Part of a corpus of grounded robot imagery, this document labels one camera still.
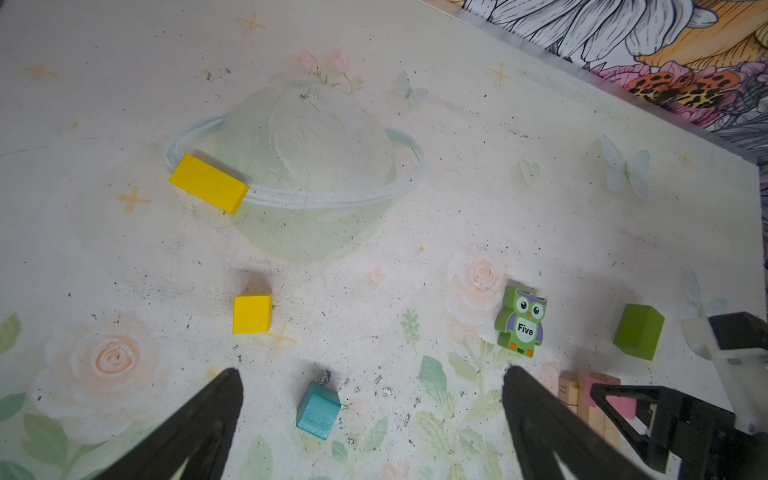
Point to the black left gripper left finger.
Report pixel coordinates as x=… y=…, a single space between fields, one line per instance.
x=195 y=440

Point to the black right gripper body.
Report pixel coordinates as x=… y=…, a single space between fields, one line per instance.
x=704 y=437

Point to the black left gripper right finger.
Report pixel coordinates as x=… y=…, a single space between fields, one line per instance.
x=546 y=435

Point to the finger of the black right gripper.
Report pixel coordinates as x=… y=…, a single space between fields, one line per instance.
x=611 y=399

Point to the natural wood block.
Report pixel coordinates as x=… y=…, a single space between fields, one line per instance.
x=568 y=390
x=590 y=413

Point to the yellow long wood block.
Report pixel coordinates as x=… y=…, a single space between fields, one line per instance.
x=209 y=184

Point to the green wood block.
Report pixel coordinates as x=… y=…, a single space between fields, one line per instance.
x=639 y=331

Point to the green owl number toy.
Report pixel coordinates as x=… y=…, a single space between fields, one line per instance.
x=519 y=323

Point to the teal small cube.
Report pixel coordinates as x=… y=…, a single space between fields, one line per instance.
x=318 y=410

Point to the yellow small cube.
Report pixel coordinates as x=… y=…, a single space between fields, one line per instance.
x=252 y=314

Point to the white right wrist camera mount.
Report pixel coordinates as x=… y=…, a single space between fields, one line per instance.
x=736 y=343

